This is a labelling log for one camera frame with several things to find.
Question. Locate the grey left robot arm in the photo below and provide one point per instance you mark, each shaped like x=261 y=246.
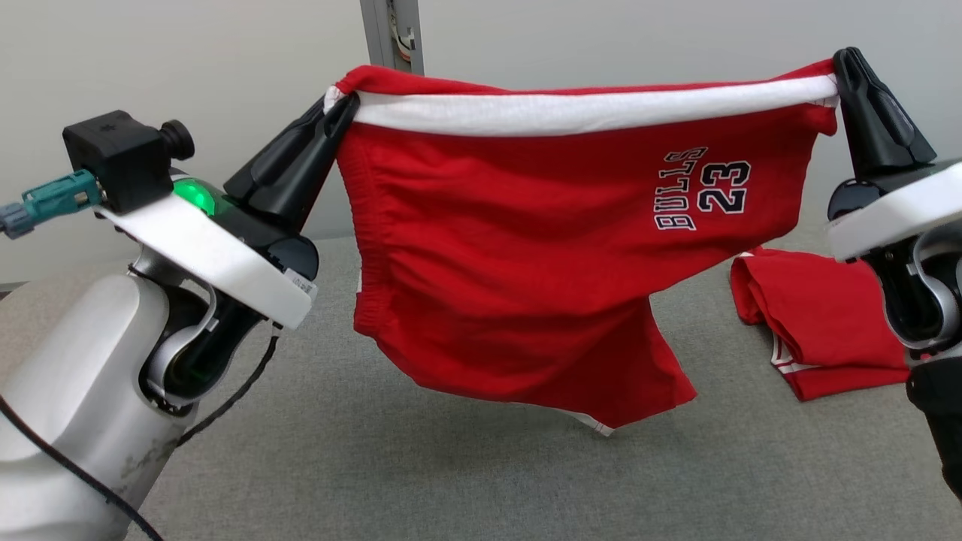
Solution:
x=75 y=376

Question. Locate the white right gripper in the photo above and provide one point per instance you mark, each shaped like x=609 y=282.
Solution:
x=894 y=210

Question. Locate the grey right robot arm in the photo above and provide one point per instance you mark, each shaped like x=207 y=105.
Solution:
x=924 y=300

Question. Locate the grey metal post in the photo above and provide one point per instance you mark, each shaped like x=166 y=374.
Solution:
x=376 y=34

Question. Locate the teal left camera connector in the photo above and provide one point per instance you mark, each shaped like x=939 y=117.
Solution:
x=56 y=199

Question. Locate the red white-striped shorts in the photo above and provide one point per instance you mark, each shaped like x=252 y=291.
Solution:
x=511 y=263

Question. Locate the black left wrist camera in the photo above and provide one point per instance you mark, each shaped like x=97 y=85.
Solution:
x=120 y=158

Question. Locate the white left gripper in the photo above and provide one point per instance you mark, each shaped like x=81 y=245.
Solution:
x=203 y=248

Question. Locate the red white basketball jersey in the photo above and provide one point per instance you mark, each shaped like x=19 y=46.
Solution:
x=834 y=323

